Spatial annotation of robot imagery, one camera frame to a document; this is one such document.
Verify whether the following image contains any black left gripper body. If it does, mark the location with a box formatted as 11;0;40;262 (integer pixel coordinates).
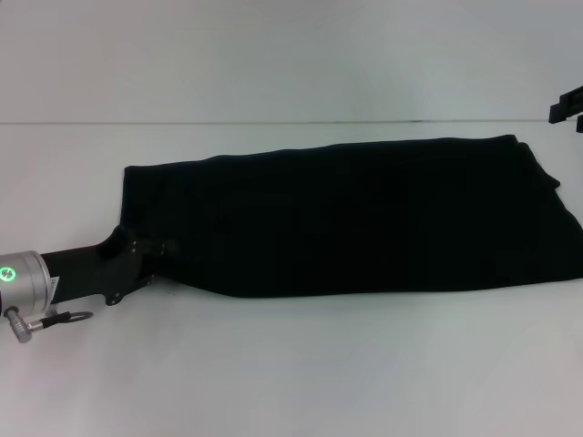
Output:
39;227;152;307

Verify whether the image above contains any black t-shirt with FREE print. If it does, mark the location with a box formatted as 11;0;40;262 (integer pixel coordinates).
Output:
122;134;583;302

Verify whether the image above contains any grey left wrist cable with plug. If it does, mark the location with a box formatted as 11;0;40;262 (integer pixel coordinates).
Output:
2;307;96;332

